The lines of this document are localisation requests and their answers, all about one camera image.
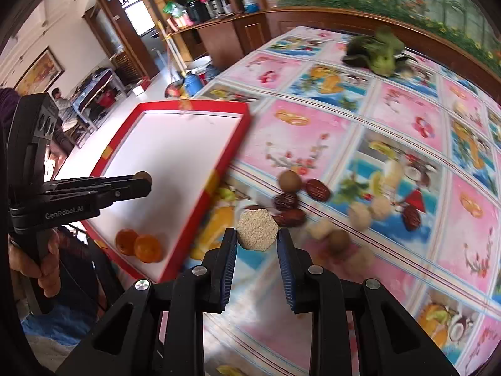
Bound beige round biscuit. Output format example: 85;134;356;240
370;196;392;220
348;203;372;230
309;219;333;240
346;248;376;273
237;209;279;250

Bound white bucket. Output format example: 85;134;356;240
188;56;214;83

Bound framed orange picture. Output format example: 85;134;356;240
13;46;65;97

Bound blue plastic jug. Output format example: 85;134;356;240
183;72;203;97

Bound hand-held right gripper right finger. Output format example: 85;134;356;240
276;228;460;376

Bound brown wooden sideboard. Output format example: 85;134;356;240
172;8;275;73

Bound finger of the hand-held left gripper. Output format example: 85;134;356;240
44;175;138;193
53;180;153;209

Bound brown wooden rail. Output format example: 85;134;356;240
266;7;501;98

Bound wooden door frame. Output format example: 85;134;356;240
83;0;161;85

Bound black kettle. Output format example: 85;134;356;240
186;0;212;23

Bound person's left hand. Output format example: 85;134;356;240
8;229;60;298

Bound fruit print tablecloth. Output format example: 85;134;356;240
182;27;501;376

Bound yellow broom stick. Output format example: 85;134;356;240
157;19;185;83

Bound red shallow cardboard box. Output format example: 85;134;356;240
80;101;251;283

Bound orange tangerine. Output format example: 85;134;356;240
134;235;163;264
115;229;139;255

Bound dried red date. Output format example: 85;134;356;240
401;205;422;232
272;208;307;228
273;192;300;212
305;179;331;203

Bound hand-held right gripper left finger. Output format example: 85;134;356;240
57;228;239;376

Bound green bok choy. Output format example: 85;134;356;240
341;25;411;78

